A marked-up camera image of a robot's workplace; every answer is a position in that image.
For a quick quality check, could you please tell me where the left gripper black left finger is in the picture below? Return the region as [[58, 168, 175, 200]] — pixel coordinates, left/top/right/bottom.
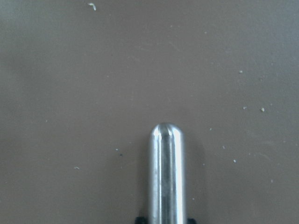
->
[[135, 217, 149, 224]]

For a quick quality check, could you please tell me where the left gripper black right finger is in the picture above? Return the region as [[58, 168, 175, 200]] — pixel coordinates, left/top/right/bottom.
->
[[187, 218, 197, 224]]

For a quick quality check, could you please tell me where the steel muddler black tip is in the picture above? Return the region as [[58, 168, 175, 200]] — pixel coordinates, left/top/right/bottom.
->
[[148, 123, 187, 224]]

